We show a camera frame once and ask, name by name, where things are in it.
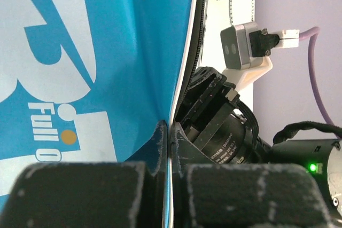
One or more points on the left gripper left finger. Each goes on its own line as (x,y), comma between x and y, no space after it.
(104,194)

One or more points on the blue racket bag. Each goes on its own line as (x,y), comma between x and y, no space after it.
(88,80)

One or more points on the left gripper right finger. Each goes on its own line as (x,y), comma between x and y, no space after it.
(241,195)

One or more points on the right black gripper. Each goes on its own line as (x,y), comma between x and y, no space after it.
(216,121)

